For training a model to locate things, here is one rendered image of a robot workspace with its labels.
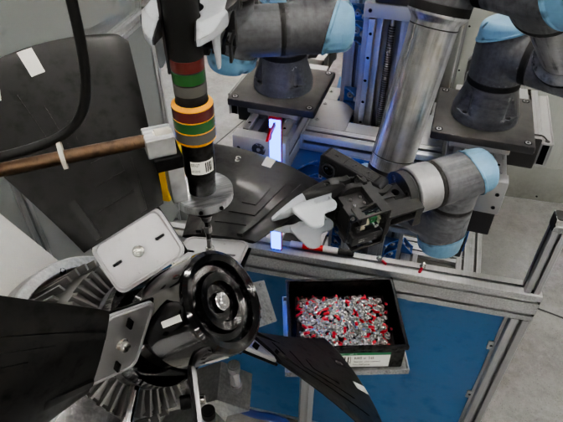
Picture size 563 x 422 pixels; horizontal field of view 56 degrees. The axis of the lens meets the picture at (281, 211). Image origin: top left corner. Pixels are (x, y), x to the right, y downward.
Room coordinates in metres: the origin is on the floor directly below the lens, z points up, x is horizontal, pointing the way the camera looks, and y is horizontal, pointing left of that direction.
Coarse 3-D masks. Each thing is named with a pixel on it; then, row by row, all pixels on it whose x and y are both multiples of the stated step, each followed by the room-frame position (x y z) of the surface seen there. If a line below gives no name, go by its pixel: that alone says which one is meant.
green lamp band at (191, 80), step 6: (204, 72) 0.48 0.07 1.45; (174, 78) 0.47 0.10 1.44; (180, 78) 0.47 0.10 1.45; (186, 78) 0.46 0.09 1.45; (192, 78) 0.47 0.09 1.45; (198, 78) 0.47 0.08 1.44; (204, 78) 0.48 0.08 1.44; (180, 84) 0.47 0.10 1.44; (186, 84) 0.46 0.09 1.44; (192, 84) 0.47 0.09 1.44; (198, 84) 0.47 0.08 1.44
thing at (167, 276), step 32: (192, 256) 0.41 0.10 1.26; (224, 256) 0.43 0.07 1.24; (160, 288) 0.38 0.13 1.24; (192, 288) 0.37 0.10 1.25; (224, 288) 0.40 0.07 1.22; (160, 320) 0.35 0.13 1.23; (192, 320) 0.33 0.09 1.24; (224, 320) 0.36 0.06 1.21; (256, 320) 0.38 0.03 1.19; (160, 352) 0.33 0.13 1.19; (192, 352) 0.32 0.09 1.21; (224, 352) 0.32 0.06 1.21; (160, 384) 0.33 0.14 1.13
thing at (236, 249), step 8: (192, 240) 0.51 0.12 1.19; (200, 240) 0.51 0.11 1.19; (216, 240) 0.51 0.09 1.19; (224, 240) 0.51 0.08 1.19; (232, 240) 0.50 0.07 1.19; (240, 240) 0.50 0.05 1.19; (192, 248) 0.49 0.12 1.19; (200, 248) 0.49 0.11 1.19; (216, 248) 0.49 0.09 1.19; (224, 248) 0.49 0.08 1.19; (232, 248) 0.49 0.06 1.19; (240, 248) 0.49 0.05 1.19; (184, 256) 0.48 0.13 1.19; (232, 256) 0.47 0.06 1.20; (240, 256) 0.47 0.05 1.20
